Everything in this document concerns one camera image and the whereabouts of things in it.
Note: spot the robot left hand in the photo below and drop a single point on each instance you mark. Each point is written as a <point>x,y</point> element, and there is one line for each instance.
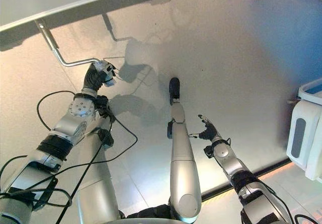
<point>93,77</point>

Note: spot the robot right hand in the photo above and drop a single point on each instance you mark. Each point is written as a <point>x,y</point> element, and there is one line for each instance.
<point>209,131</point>

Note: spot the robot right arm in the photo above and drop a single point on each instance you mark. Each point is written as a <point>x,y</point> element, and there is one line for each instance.
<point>241,173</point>

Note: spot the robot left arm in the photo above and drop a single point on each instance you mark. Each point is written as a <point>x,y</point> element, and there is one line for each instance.
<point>63,131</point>

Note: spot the robot right silver leg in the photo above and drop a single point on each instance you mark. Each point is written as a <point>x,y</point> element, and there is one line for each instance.
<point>181,158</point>

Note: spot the robot silver leg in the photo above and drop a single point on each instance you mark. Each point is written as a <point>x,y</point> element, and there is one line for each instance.
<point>181,158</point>
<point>96,183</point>

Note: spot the robot right dark foot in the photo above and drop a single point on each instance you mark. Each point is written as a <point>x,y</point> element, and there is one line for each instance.
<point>174,89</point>

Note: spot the black floor strip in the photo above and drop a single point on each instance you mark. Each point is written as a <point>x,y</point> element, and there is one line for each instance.
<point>246,178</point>

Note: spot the robot dark torso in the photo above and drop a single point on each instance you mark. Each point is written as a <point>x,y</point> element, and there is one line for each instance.
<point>148,215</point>

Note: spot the robot left silver leg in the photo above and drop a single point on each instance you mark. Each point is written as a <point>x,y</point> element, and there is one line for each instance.
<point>96,183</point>

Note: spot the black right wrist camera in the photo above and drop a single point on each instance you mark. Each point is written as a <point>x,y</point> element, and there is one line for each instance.
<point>208,151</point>

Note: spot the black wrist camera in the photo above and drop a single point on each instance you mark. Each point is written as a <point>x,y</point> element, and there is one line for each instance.
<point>208,151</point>
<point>102,104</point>

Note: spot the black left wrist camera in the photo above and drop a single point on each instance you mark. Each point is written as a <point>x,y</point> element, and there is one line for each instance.
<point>102,104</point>

